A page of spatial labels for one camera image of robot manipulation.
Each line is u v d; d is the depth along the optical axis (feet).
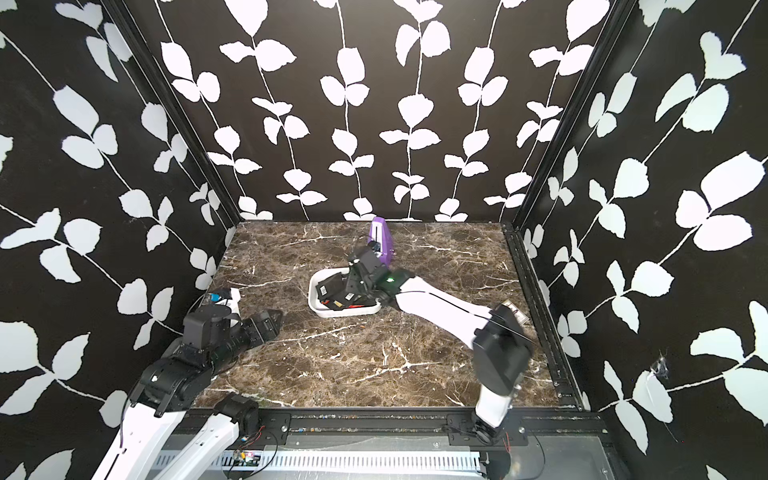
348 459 2.30
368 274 2.05
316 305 3.11
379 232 3.20
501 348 1.48
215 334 1.68
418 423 2.50
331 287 3.13
